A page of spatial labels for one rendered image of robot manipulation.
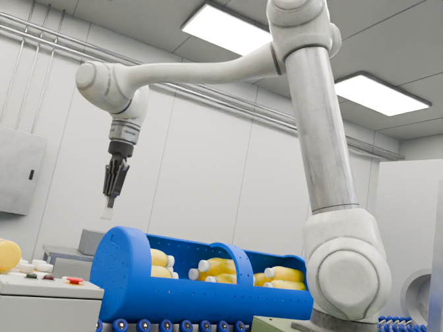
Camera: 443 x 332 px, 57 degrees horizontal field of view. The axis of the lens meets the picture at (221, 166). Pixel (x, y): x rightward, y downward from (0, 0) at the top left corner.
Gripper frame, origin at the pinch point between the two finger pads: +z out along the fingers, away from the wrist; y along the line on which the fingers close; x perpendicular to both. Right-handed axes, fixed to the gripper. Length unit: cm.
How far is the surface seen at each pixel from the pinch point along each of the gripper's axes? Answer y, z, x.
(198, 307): 11.9, 25.4, 31.3
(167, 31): -271, -212, 138
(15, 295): 33.0, 20.2, -28.1
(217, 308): 11.9, 25.3, 39.0
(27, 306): 33.2, 22.1, -25.5
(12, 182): -320, -16, 34
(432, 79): -92, -212, 382
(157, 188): -313, -44, 188
